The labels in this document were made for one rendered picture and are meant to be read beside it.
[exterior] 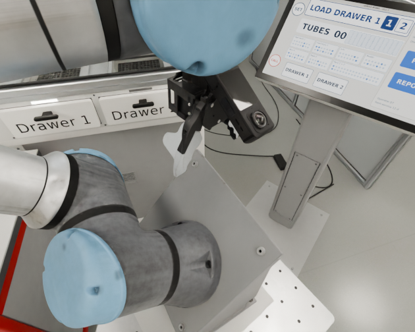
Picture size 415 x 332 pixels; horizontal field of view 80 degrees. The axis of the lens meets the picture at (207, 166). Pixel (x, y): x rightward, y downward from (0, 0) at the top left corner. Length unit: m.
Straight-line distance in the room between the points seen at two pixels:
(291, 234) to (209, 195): 1.17
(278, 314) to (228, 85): 0.52
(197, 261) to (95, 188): 0.19
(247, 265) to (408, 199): 1.83
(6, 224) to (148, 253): 0.63
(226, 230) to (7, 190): 0.32
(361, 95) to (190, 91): 0.62
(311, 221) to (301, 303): 1.05
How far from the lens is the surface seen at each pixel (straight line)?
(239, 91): 0.34
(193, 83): 0.38
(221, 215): 0.46
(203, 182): 0.49
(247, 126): 0.32
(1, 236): 0.92
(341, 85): 0.89
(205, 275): 0.44
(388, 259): 1.83
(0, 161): 0.38
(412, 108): 0.89
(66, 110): 0.99
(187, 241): 0.43
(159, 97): 0.94
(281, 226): 1.61
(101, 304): 0.34
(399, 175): 2.31
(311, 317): 0.70
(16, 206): 0.39
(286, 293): 0.69
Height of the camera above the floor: 1.41
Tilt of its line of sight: 48 degrees down
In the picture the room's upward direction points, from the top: straight up
